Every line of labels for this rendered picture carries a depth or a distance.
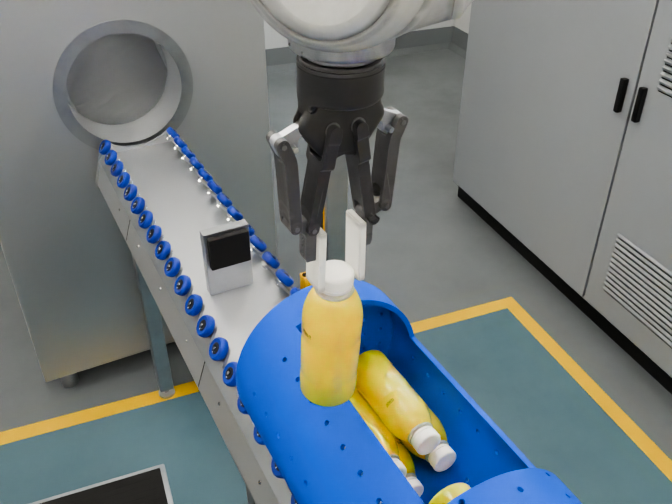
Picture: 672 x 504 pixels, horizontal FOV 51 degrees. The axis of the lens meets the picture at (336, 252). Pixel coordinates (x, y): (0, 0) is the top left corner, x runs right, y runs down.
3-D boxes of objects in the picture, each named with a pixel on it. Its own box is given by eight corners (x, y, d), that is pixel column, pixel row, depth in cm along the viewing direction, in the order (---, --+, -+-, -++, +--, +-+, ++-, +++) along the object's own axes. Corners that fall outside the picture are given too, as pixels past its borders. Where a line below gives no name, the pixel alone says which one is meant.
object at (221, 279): (249, 277, 157) (244, 218, 148) (256, 287, 154) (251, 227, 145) (206, 290, 153) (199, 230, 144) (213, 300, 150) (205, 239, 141)
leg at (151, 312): (172, 385, 258) (146, 243, 222) (177, 395, 253) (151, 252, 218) (157, 390, 255) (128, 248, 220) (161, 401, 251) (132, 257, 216)
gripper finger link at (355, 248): (345, 209, 70) (352, 208, 70) (344, 266, 74) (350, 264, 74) (360, 224, 68) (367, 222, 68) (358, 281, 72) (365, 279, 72)
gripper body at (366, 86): (363, 32, 63) (358, 127, 68) (276, 45, 59) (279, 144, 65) (408, 58, 57) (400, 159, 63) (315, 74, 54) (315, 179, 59)
